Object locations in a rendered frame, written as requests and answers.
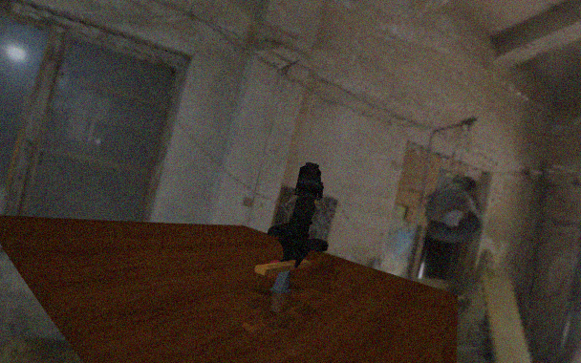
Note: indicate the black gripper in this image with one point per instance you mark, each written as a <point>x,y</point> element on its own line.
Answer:
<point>307,244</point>

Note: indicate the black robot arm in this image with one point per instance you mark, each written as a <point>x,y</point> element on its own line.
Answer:
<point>308,184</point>

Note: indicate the tan bar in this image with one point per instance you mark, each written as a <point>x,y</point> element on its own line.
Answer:
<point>273,268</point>

